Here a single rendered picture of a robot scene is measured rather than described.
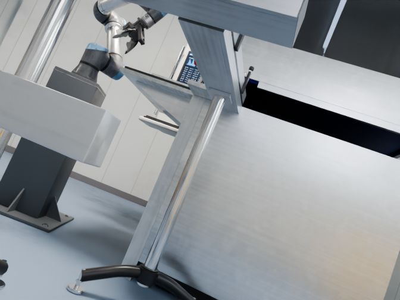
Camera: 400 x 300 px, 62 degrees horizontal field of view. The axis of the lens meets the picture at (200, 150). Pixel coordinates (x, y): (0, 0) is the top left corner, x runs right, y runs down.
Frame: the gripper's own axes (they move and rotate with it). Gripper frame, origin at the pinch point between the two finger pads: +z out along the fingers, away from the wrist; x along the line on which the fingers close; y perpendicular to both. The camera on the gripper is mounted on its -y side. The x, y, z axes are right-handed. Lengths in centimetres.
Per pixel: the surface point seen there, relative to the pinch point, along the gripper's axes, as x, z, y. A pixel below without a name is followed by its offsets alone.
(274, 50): 11, -53, -72
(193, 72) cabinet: -78, -34, 11
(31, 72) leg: 86, 21, -81
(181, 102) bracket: 2, -7, -58
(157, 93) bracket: 4.5, 0.0, -45.8
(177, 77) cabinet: -78, -23, 18
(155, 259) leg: 22, 39, -116
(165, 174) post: 7, 20, -85
